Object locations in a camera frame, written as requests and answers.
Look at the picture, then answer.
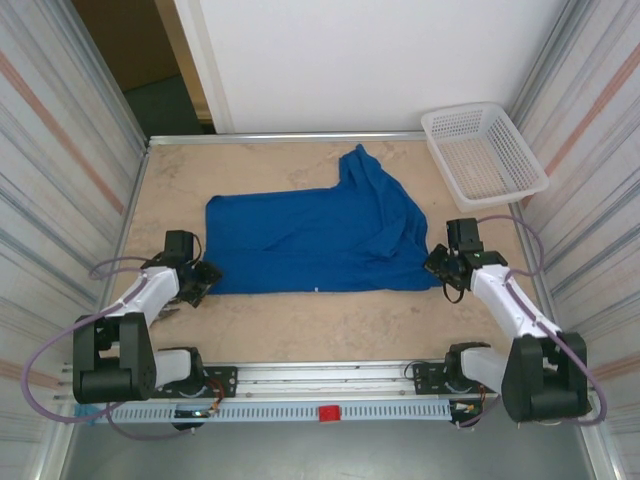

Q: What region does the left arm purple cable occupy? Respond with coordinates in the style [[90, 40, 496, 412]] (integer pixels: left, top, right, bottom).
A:
[[22, 255, 196, 441]]

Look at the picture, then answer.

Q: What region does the blue printed t-shirt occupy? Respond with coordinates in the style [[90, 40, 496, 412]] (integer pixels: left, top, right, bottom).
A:
[[203, 143, 444, 297]]

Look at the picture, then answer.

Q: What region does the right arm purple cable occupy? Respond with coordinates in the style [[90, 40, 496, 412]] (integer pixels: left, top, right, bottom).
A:
[[457, 214, 609, 430]]

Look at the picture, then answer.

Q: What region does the white door frame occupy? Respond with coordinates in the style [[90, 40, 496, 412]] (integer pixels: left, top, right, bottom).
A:
[[172, 0, 235, 135]]

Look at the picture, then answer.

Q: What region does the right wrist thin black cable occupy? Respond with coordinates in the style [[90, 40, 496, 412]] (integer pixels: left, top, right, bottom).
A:
[[442, 277, 467, 305]]

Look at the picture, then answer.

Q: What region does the white perforated plastic basket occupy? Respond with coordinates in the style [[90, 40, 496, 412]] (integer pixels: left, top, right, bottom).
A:
[[420, 102, 551, 204]]

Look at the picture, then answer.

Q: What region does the blue tape piece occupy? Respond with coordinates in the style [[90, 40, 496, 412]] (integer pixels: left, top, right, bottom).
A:
[[73, 403, 114, 426]]

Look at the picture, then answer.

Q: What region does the grey slotted cable duct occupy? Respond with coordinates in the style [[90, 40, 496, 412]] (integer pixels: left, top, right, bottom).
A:
[[106, 401, 454, 425]]

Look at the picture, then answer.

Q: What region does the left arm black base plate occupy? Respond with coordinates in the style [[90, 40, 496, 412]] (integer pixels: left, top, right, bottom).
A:
[[148, 366, 239, 400]]

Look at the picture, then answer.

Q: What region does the aluminium mounting rail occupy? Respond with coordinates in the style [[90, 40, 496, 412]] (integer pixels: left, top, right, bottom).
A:
[[53, 357, 511, 404]]

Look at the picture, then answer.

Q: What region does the tan wooden door jamb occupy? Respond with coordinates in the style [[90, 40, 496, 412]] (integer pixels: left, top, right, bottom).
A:
[[153, 0, 217, 134]]

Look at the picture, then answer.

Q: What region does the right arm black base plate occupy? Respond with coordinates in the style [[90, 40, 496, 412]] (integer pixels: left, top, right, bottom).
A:
[[412, 360, 504, 395]]

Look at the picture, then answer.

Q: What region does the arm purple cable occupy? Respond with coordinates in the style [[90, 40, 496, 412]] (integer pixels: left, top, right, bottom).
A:
[[22, 255, 196, 441], [457, 214, 609, 430]]

